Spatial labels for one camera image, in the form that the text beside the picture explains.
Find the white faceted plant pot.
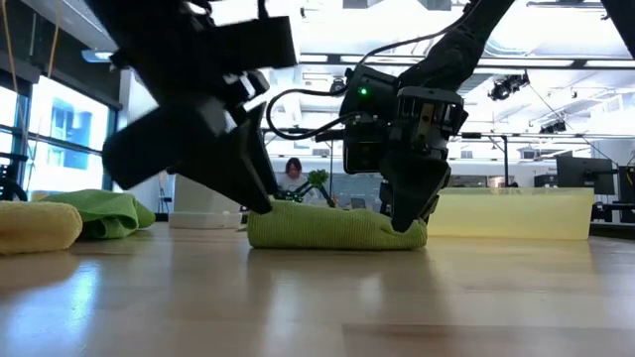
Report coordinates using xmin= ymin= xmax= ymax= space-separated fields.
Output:
xmin=168 ymin=173 xmax=244 ymax=230

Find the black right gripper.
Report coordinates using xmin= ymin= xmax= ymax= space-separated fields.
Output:
xmin=380 ymin=86 xmax=468 ymax=234

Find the green microfiber towel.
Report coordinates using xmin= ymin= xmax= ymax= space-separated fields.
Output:
xmin=39 ymin=188 xmax=157 ymax=241
xmin=246 ymin=197 xmax=429 ymax=251

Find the ceiling light strip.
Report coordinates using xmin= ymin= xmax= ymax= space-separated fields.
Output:
xmin=81 ymin=49 xmax=115 ymax=64

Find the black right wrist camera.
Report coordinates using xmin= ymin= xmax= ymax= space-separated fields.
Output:
xmin=342 ymin=129 xmax=387 ymax=176

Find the black aluminium table frame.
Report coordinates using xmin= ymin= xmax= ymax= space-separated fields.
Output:
xmin=154 ymin=211 xmax=635 ymax=240

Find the yellow translucent plastic basket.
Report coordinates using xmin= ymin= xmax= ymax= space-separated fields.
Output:
xmin=427 ymin=186 xmax=595 ymax=242

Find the yellow microfiber towel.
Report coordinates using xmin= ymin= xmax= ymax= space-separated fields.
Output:
xmin=0 ymin=200 xmax=84 ymax=257

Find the large glass window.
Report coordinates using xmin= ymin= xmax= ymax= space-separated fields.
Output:
xmin=0 ymin=73 xmax=120 ymax=202

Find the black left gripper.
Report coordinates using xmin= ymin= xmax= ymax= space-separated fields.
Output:
xmin=86 ymin=0 xmax=298 ymax=214

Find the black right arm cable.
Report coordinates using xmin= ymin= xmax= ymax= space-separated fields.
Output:
xmin=265 ymin=0 xmax=480 ymax=143

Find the green leafy object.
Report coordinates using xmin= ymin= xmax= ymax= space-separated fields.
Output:
xmin=307 ymin=169 xmax=331 ymax=188

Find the black computer monitor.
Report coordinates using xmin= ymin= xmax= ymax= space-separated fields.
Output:
xmin=617 ymin=166 xmax=635 ymax=224
xmin=555 ymin=156 xmax=616 ymax=196

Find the person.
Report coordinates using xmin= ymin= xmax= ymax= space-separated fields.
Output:
xmin=277 ymin=157 xmax=312 ymax=199

